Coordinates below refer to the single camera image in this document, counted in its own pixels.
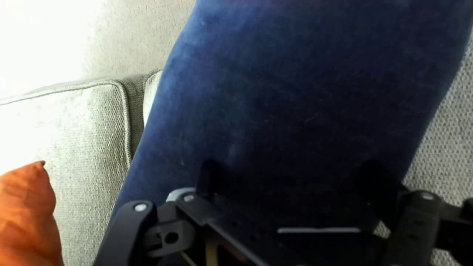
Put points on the grey-brown sofa back cushion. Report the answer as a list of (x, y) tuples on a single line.
[(82, 138)]

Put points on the orange throw pillow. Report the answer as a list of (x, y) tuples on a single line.
[(23, 217)]

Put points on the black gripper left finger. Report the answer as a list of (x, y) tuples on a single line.
[(127, 231)]

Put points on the blue cylindrical bolster pillow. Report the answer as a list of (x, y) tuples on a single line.
[(295, 98)]

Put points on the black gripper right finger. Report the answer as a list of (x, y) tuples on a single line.
[(414, 227)]

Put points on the grey-brown fabric sofa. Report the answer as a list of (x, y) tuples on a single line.
[(443, 149)]

